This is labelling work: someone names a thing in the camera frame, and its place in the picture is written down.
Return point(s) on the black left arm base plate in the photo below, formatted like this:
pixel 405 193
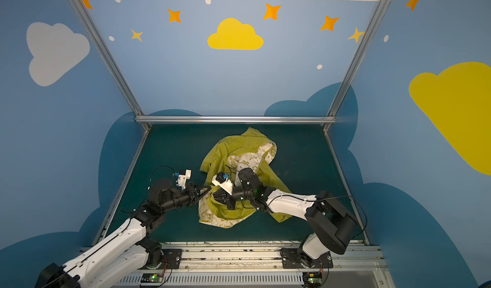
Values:
pixel 167 258

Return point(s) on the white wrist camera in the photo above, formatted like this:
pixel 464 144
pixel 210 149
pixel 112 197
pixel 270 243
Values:
pixel 223 181
pixel 182 177

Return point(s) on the left green circuit board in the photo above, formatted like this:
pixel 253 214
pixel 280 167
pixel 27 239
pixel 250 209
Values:
pixel 152 279

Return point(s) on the right green circuit board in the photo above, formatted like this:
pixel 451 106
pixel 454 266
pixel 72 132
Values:
pixel 312 280

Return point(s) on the aluminium rear frame bar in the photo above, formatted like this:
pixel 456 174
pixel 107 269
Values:
pixel 234 120

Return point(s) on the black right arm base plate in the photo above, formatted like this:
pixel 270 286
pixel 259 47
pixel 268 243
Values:
pixel 293 258

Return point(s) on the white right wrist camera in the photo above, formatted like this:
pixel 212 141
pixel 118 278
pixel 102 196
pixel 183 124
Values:
pixel 223 181

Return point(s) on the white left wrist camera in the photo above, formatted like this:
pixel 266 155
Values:
pixel 182 177

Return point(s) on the green circuit board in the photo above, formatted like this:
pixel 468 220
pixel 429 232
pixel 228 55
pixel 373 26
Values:
pixel 312 280
pixel 152 279

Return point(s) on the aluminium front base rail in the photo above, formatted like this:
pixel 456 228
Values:
pixel 258 263

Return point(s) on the aluminium right frame post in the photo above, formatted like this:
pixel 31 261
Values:
pixel 363 45

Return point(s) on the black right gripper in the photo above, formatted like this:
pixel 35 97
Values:
pixel 229 199

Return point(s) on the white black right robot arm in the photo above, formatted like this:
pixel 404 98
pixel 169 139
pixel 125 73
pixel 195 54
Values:
pixel 332 223

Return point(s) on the aluminium left frame post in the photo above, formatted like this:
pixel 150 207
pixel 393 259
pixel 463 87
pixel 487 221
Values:
pixel 91 28

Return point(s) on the aluminium frame post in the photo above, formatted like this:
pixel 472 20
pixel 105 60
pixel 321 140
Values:
pixel 363 45
pixel 91 28

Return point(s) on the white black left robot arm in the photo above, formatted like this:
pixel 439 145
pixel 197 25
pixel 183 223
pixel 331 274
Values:
pixel 130 246

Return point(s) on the lime green jacket printed lining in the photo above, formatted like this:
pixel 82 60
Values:
pixel 253 150

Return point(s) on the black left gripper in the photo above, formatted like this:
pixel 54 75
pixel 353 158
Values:
pixel 193 191

